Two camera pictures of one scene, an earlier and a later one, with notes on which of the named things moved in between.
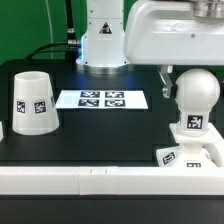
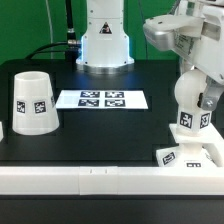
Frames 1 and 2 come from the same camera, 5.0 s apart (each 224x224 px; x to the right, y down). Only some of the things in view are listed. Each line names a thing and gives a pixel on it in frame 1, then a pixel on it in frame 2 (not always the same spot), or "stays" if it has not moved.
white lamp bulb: (196, 92) stays
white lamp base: (190, 151) stays
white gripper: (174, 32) → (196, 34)
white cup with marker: (34, 104) stays
